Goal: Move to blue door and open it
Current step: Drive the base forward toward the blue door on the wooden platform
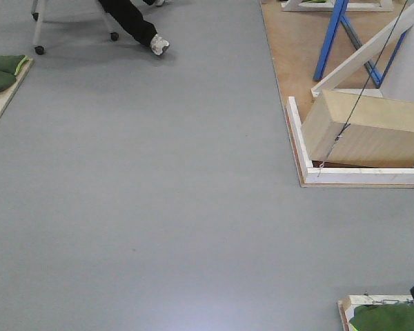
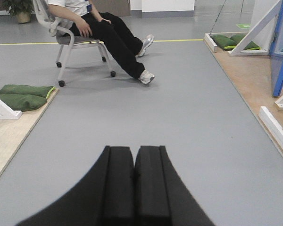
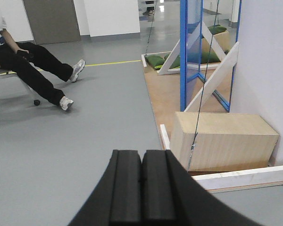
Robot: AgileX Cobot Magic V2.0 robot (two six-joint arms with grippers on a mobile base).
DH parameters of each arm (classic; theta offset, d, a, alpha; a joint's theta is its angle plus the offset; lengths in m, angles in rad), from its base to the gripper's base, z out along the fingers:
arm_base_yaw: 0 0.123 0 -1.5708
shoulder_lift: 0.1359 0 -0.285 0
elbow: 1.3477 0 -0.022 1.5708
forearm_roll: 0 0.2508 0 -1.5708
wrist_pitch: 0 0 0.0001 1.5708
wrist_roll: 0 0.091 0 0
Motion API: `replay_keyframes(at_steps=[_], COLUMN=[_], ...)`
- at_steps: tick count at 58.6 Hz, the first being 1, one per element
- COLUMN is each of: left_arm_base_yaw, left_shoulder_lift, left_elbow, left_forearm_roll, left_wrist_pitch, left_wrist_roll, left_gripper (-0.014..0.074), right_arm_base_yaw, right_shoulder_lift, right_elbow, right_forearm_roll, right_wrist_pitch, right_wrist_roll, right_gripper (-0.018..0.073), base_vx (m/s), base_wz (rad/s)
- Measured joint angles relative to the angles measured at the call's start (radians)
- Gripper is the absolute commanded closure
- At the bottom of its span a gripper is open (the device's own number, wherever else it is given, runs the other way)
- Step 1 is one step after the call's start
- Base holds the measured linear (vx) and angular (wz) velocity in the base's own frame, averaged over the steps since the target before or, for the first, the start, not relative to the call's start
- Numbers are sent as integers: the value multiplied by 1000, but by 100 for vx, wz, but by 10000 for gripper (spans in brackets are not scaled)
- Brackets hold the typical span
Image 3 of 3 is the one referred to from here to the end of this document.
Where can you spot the seated person in black trousers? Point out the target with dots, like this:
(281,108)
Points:
(24,59)

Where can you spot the green sandbag outer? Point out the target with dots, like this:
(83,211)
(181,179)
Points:
(155,61)

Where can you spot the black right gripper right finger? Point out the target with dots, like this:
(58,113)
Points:
(171,197)

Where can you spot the light wooden box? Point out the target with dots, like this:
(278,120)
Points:
(222,141)

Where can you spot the near white diagonal brace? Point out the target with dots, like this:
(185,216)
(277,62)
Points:
(224,68)

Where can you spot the plywood platform base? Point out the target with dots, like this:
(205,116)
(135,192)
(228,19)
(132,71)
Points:
(164,96)

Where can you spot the grey office chair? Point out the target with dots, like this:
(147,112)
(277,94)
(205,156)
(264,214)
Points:
(4,74)

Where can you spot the green sandbag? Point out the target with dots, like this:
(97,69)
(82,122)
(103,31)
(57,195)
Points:
(175,64)
(155,61)

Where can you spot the white wall panel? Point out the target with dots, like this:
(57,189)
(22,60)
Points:
(258,80)

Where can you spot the green sandbag inner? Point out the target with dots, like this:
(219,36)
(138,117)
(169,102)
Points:
(175,64)

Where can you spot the white front edge bar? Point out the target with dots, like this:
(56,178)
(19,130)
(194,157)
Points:
(241,178)

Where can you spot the grey-brown door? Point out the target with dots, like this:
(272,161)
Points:
(52,21)

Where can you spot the white wooden edge bar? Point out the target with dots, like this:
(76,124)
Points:
(144,60)

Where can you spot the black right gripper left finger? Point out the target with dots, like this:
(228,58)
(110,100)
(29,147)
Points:
(116,199)

